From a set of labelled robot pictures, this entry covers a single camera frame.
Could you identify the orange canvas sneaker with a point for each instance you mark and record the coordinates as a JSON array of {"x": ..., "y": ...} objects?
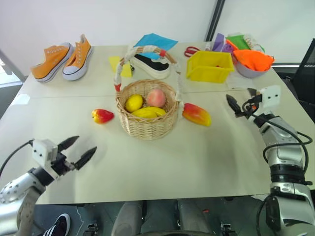
[
  {"x": 53, "y": 61},
  {"x": 77, "y": 60}
]

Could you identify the small red-yellow mango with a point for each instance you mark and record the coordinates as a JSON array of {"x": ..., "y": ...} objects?
[{"x": 102, "y": 116}]

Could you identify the green cloth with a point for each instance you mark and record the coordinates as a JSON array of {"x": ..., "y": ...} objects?
[{"x": 237, "y": 41}]

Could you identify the orange cloth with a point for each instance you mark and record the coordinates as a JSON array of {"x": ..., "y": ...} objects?
[{"x": 253, "y": 60}]

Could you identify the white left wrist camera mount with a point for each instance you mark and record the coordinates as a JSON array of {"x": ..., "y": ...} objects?
[{"x": 41, "y": 153}]

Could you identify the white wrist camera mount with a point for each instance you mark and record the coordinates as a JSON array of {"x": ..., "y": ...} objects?
[
  {"x": 41, "y": 153},
  {"x": 271, "y": 96}
]

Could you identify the yellow lemon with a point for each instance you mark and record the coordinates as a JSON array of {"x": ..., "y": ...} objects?
[{"x": 134, "y": 103}]

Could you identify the black and white shoe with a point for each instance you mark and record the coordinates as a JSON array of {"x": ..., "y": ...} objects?
[{"x": 155, "y": 67}]

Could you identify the blue paper sheet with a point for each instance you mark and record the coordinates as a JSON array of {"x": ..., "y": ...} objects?
[{"x": 157, "y": 41}]

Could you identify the yellow plastic bin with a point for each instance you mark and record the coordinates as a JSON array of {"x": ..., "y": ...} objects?
[{"x": 209, "y": 71}]

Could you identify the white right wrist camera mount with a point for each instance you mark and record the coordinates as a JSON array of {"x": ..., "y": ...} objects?
[{"x": 271, "y": 96}]

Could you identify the dark vertical window post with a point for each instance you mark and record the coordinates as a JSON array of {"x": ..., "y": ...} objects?
[{"x": 213, "y": 19}]

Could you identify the red and yellow mango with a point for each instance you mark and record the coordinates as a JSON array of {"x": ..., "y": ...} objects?
[{"x": 197, "y": 114}]

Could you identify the pink peach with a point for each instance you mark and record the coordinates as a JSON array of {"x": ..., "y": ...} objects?
[{"x": 156, "y": 98}]

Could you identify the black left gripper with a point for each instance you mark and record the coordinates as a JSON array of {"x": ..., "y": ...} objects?
[{"x": 61, "y": 163}]

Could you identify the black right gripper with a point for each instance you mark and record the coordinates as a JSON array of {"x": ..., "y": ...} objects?
[{"x": 254, "y": 100}]

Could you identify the yellow paper sheet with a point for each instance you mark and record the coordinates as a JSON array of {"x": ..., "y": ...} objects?
[{"x": 115, "y": 62}]

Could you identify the black sneaker with white stripes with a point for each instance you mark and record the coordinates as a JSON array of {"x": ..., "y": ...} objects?
[{"x": 59, "y": 225}]

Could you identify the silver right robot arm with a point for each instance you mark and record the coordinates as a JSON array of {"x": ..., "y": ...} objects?
[{"x": 285, "y": 157}]

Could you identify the black office chair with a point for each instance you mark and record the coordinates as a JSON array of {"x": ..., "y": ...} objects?
[{"x": 304, "y": 73}]

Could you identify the grey rounded robot leg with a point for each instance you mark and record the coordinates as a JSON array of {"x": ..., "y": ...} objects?
[
  {"x": 194, "y": 216},
  {"x": 126, "y": 217}
]

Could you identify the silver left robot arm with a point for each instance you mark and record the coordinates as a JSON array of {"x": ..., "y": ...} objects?
[{"x": 14, "y": 194}]

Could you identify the beige woven item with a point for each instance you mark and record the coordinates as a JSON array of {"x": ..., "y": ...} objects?
[{"x": 253, "y": 41}]

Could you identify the grey bowl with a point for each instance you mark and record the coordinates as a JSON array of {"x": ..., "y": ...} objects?
[{"x": 248, "y": 72}]

